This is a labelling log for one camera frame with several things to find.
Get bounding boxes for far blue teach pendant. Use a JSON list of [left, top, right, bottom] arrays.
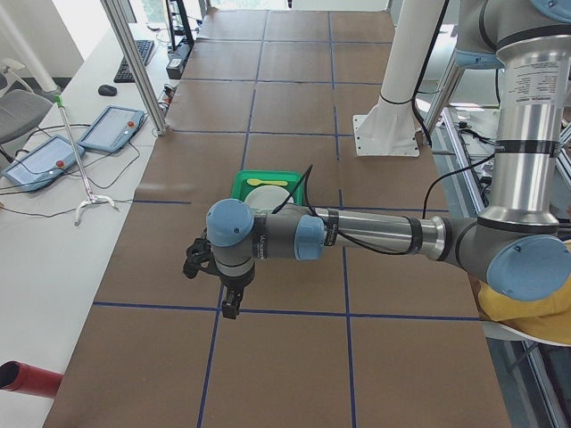
[[78, 105, 145, 153]]

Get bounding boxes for grey office chair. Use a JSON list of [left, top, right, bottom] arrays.
[[1, 58, 52, 144]]

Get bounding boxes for blue teach pendant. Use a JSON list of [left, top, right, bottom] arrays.
[[78, 105, 145, 153], [2, 136, 76, 192]]

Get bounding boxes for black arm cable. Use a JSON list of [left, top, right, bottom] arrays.
[[272, 163, 496, 256]]

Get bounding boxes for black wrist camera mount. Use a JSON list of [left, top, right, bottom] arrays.
[[183, 237, 219, 279]]

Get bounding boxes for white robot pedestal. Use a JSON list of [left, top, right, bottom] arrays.
[[353, 0, 448, 157]]

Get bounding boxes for red cylinder tube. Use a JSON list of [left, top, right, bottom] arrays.
[[1, 361, 63, 399]]

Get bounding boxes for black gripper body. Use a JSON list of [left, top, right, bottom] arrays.
[[219, 264, 255, 290]]

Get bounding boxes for black computer mouse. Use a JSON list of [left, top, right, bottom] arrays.
[[97, 85, 118, 97]]

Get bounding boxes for black power strip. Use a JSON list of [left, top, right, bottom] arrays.
[[166, 40, 193, 80]]

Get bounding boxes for green plastic tray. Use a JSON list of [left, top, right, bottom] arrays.
[[231, 169, 305, 205]]

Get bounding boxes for aluminium frame post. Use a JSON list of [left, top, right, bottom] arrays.
[[101, 0, 168, 136]]

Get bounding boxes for person in yellow shirt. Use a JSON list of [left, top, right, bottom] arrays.
[[467, 240, 571, 347]]

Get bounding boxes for near blue teach pendant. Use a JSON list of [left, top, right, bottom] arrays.
[[2, 136, 76, 192]]

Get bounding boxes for aluminium frame rail right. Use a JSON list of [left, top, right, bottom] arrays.
[[432, 108, 570, 427]]

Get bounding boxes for silver reacher grabber tool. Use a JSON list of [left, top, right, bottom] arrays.
[[55, 95, 117, 226]]

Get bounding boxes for yellow plastic spoon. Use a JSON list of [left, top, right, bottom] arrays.
[[246, 178, 288, 187]]

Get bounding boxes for white round plate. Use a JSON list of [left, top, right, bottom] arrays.
[[244, 185, 294, 210]]

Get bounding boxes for black keyboard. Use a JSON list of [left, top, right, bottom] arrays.
[[112, 39, 156, 85]]

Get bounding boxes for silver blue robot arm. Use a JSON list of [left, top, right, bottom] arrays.
[[187, 1, 570, 318]]

